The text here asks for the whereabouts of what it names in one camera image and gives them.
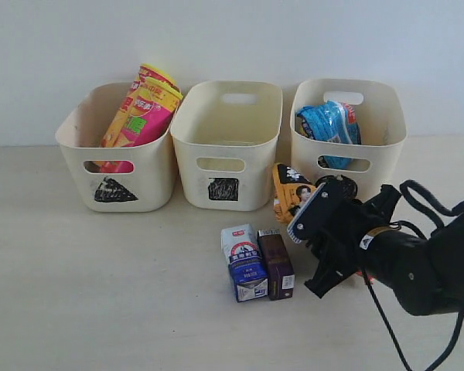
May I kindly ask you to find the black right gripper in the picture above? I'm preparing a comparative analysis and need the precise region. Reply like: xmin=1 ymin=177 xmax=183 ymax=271
xmin=304 ymin=185 xmax=401 ymax=298

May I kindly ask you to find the blue noodle packet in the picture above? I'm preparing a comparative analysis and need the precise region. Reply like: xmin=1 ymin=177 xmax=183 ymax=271
xmin=295 ymin=100 xmax=363 ymax=170

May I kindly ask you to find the pink chips can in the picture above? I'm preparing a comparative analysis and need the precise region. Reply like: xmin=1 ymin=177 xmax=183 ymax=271
xmin=96 ymin=76 xmax=183 ymax=174

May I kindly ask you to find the yellow chips can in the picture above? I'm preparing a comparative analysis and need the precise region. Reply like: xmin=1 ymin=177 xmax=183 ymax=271
xmin=100 ymin=63 xmax=179 ymax=148

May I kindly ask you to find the orange noodle packet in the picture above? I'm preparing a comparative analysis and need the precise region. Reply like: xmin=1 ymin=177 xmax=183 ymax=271
xmin=272 ymin=163 xmax=358 ymax=224

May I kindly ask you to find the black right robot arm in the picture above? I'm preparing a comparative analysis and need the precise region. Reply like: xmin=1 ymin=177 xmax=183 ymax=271
xmin=295 ymin=181 xmax=464 ymax=316

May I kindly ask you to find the purple milk carton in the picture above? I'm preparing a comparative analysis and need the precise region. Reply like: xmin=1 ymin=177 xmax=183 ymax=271
xmin=258 ymin=229 xmax=295 ymax=301

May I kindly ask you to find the blue white milk carton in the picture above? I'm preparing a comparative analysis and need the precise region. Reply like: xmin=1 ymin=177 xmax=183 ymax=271
xmin=220 ymin=224 xmax=268 ymax=302

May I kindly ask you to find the middle cream plastic bin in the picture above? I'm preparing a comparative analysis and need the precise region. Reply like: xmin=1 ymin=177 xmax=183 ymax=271
xmin=170 ymin=81 xmax=283 ymax=211

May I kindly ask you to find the cream plastic bin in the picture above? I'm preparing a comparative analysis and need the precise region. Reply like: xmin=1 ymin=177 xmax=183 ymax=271
xmin=170 ymin=81 xmax=283 ymax=211
xmin=290 ymin=78 xmax=408 ymax=201
xmin=56 ymin=83 xmax=178 ymax=213

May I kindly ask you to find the right cream plastic bin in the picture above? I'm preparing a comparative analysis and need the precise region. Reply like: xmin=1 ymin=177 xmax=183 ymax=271
xmin=290 ymin=78 xmax=408 ymax=201

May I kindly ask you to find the left cream plastic bin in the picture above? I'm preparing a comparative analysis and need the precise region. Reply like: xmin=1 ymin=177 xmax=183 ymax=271
xmin=56 ymin=83 xmax=178 ymax=213

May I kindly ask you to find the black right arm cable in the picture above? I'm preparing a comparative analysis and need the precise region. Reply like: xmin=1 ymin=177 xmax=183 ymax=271
xmin=361 ymin=179 xmax=464 ymax=371

